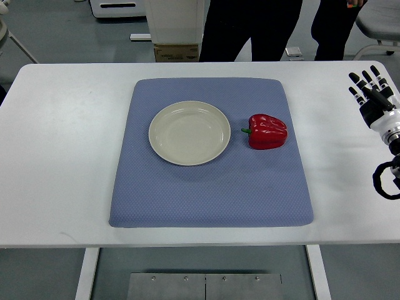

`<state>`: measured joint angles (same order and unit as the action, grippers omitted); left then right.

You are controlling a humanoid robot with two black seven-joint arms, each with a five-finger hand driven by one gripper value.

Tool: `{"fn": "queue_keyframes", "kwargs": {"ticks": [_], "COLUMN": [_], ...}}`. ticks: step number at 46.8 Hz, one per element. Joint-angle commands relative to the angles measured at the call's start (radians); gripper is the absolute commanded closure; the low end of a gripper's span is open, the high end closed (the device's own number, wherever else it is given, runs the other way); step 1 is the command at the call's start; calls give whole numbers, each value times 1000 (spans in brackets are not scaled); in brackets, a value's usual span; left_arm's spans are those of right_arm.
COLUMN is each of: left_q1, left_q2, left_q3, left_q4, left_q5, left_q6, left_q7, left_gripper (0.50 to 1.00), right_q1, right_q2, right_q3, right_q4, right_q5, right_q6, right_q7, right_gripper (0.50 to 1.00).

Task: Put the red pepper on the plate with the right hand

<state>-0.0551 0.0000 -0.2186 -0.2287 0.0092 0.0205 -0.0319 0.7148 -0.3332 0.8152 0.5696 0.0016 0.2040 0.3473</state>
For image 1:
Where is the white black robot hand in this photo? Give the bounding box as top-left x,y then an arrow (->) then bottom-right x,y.
349,65 -> 399,144

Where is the red bell pepper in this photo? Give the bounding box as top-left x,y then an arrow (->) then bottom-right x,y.
241,114 -> 288,150

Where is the cream round plate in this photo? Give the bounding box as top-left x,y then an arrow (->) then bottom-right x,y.
148,101 -> 231,166

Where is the white chair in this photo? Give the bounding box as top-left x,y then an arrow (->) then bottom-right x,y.
353,0 -> 399,61

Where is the small grey floor device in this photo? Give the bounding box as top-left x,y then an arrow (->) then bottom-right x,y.
285,46 -> 303,58

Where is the blue quilted mat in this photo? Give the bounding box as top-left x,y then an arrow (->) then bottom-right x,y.
109,77 -> 314,228

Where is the right white table leg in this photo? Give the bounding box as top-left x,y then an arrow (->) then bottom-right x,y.
306,244 -> 332,300

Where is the white table leg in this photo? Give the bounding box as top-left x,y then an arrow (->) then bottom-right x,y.
75,247 -> 100,300
306,244 -> 332,300

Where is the person in black trousers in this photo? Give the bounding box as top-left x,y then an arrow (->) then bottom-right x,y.
199,1 -> 303,62

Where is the white cabinet column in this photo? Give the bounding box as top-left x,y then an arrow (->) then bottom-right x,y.
144,0 -> 205,44

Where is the cardboard box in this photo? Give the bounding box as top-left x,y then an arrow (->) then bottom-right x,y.
154,44 -> 199,63

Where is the white machine base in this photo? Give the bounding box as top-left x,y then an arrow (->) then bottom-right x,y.
89,0 -> 146,18

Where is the left white table leg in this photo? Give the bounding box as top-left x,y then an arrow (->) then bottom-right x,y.
75,247 -> 100,300

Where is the white equipment at left edge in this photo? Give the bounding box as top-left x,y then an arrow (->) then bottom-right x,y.
1,0 -> 39,64

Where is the metal base plate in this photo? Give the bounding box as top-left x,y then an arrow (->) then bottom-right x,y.
127,273 -> 284,299

